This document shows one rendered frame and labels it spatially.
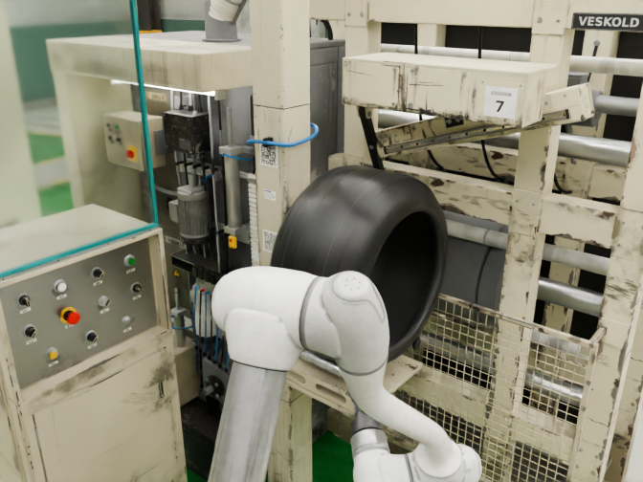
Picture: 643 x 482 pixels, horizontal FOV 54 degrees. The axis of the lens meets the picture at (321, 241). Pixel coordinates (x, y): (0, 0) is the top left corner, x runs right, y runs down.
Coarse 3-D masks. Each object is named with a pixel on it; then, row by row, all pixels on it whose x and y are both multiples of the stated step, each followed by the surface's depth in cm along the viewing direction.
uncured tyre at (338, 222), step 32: (320, 192) 176; (352, 192) 172; (384, 192) 171; (416, 192) 178; (288, 224) 175; (320, 224) 169; (352, 224) 165; (384, 224) 167; (416, 224) 209; (288, 256) 172; (320, 256) 166; (352, 256) 163; (384, 256) 221; (416, 256) 213; (384, 288) 219; (416, 288) 212; (416, 320) 199
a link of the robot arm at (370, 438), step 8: (360, 432) 151; (368, 432) 151; (376, 432) 151; (384, 432) 153; (352, 440) 152; (360, 440) 150; (368, 440) 149; (376, 440) 150; (384, 440) 151; (352, 448) 152; (360, 448) 149; (368, 448) 148; (376, 448) 148; (384, 448) 149
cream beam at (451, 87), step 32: (352, 64) 195; (384, 64) 188; (416, 64) 182; (448, 64) 179; (480, 64) 179; (512, 64) 179; (544, 64) 179; (352, 96) 199; (384, 96) 191; (416, 96) 184; (448, 96) 178; (480, 96) 172
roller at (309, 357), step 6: (300, 354) 199; (306, 354) 198; (312, 354) 197; (306, 360) 198; (312, 360) 196; (318, 360) 195; (324, 360) 194; (318, 366) 196; (324, 366) 193; (330, 366) 192; (336, 366) 191; (330, 372) 193; (336, 372) 191; (342, 378) 191
